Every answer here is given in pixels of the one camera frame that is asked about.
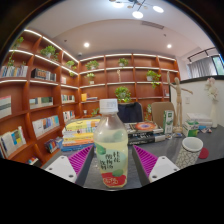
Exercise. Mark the window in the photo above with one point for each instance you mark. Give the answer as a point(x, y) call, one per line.
point(218, 65)

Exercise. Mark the white cup with triangle pattern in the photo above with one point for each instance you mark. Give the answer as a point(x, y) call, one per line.
point(188, 153)

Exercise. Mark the green and white drink carton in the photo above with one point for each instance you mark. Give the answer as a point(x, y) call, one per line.
point(168, 121)

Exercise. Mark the recessed ceiling light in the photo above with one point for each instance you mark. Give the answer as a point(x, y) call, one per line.
point(169, 46)
point(86, 44)

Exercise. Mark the stack of dark books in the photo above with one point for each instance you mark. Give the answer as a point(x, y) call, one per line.
point(143, 131)

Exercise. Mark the stack of colourful books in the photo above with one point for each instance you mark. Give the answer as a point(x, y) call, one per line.
point(78, 135)

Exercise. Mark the stack of white tissue packs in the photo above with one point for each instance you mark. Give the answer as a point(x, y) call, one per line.
point(200, 118)

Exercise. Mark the ceiling air vent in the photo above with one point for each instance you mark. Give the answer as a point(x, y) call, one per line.
point(152, 25)

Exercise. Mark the branched ceiling lamp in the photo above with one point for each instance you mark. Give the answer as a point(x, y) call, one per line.
point(137, 13)

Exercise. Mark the chair with dark jacket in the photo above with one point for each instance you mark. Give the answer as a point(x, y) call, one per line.
point(130, 113)

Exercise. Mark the wooden shelf unit with books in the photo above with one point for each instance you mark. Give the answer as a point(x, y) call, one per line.
point(40, 93)

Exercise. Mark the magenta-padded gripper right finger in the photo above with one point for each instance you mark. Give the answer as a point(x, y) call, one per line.
point(161, 166)

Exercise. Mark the green and white box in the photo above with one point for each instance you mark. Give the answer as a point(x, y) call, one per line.
point(190, 129)

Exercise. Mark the grey curtain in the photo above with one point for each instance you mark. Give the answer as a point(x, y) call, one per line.
point(201, 68)

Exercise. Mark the clear bottle of yellow drink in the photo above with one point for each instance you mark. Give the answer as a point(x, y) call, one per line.
point(111, 146)

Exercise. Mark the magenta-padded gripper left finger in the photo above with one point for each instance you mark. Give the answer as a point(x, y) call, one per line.
point(63, 166)

